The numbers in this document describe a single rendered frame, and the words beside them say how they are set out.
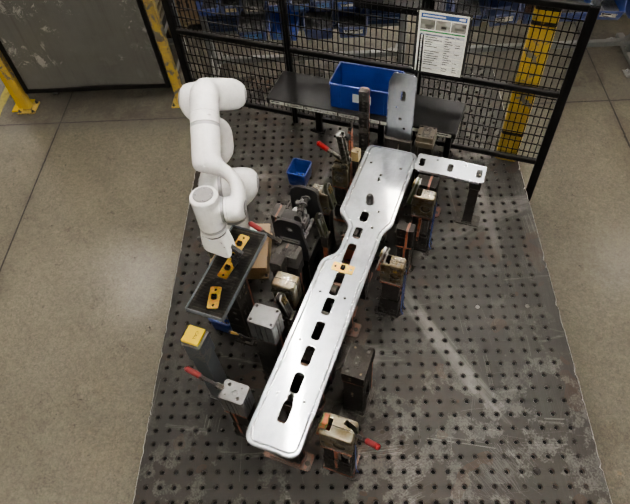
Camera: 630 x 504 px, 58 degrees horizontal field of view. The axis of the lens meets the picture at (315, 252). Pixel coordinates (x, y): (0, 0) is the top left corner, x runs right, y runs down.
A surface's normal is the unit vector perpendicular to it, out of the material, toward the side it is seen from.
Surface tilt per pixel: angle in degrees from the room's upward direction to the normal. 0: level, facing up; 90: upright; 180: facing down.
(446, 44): 90
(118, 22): 93
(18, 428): 0
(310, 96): 0
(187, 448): 0
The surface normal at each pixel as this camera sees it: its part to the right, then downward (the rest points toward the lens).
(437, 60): -0.35, 0.77
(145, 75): -0.04, 0.77
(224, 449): -0.07, -0.59
